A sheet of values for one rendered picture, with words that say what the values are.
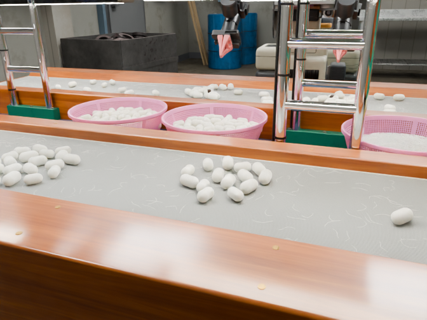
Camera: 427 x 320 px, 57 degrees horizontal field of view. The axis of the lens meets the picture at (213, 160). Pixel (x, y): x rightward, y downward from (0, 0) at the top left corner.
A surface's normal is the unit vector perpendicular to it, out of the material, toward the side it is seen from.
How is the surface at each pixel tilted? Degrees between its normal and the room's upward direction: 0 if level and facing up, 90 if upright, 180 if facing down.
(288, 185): 0
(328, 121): 90
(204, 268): 0
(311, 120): 90
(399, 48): 90
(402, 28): 90
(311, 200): 0
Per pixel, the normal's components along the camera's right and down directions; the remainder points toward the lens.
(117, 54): -0.46, 0.33
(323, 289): -0.01, -0.93
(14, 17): 0.96, 0.09
